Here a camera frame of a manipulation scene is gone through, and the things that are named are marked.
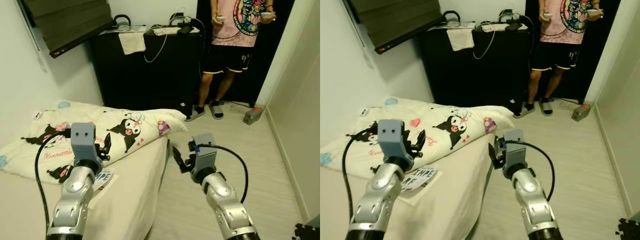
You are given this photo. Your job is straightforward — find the cream Kuromi print quilt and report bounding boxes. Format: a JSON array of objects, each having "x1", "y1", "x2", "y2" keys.
[
  {"x1": 0, "y1": 99, "x2": 188, "y2": 185},
  {"x1": 320, "y1": 97, "x2": 516, "y2": 181}
]

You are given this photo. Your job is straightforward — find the cream sheeted bed mattress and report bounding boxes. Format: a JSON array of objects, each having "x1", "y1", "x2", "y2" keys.
[
  {"x1": 0, "y1": 137, "x2": 171, "y2": 240},
  {"x1": 320, "y1": 132, "x2": 501, "y2": 240}
]

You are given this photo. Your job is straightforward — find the grey floor device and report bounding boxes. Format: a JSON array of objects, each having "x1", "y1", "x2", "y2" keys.
[
  {"x1": 571, "y1": 103, "x2": 593, "y2": 122},
  {"x1": 243, "y1": 106, "x2": 267, "y2": 125}
]

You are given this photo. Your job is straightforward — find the black cabinet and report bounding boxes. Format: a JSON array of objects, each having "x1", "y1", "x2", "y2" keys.
[
  {"x1": 90, "y1": 25, "x2": 206, "y2": 111},
  {"x1": 419, "y1": 21, "x2": 533, "y2": 108}
]

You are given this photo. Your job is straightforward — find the white hanging towel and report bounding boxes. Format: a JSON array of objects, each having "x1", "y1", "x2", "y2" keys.
[
  {"x1": 446, "y1": 27, "x2": 476, "y2": 52},
  {"x1": 118, "y1": 31, "x2": 147, "y2": 56}
]

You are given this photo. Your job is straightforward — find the white striped flat tray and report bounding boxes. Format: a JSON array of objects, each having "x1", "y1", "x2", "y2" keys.
[
  {"x1": 430, "y1": 21, "x2": 476, "y2": 32},
  {"x1": 99, "y1": 26, "x2": 147, "y2": 36}
]

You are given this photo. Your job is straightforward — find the black flat television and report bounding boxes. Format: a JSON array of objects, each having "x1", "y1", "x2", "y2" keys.
[
  {"x1": 17, "y1": 0, "x2": 116, "y2": 59},
  {"x1": 345, "y1": 0, "x2": 443, "y2": 55}
]

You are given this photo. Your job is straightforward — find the black foam floor mat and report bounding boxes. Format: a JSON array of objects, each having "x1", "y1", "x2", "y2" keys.
[
  {"x1": 294, "y1": 215, "x2": 321, "y2": 240},
  {"x1": 616, "y1": 210, "x2": 640, "y2": 240}
]

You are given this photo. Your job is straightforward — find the person in pink shirt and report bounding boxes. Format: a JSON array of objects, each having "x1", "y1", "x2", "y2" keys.
[
  {"x1": 185, "y1": 0, "x2": 278, "y2": 122},
  {"x1": 512, "y1": 0, "x2": 606, "y2": 119}
]

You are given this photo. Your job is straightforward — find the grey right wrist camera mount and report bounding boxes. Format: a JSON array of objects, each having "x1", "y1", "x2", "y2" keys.
[
  {"x1": 501, "y1": 128, "x2": 528, "y2": 171},
  {"x1": 192, "y1": 132, "x2": 218, "y2": 173}
]

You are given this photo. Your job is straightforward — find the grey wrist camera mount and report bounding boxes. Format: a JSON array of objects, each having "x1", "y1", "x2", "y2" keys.
[
  {"x1": 377, "y1": 119, "x2": 407, "y2": 161},
  {"x1": 501, "y1": 128, "x2": 528, "y2": 171},
  {"x1": 192, "y1": 132, "x2": 218, "y2": 173},
  {"x1": 70, "y1": 122, "x2": 97, "y2": 162}
]

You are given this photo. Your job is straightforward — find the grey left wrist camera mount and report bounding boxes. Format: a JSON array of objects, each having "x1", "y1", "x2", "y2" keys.
[
  {"x1": 70, "y1": 122, "x2": 97, "y2": 162},
  {"x1": 377, "y1": 119, "x2": 407, "y2": 161}
]

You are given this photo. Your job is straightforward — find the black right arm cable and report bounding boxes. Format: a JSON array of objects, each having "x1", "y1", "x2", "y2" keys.
[
  {"x1": 192, "y1": 145, "x2": 250, "y2": 203},
  {"x1": 505, "y1": 141, "x2": 556, "y2": 202}
]

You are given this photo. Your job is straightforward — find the white hanging cable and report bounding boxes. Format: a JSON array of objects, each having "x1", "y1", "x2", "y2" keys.
[
  {"x1": 144, "y1": 32, "x2": 169, "y2": 64},
  {"x1": 472, "y1": 29, "x2": 498, "y2": 61}
]

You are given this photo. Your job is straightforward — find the black tangled cords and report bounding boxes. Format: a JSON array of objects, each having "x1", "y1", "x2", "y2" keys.
[
  {"x1": 169, "y1": 11, "x2": 202, "y2": 35},
  {"x1": 497, "y1": 7, "x2": 531, "y2": 31}
]

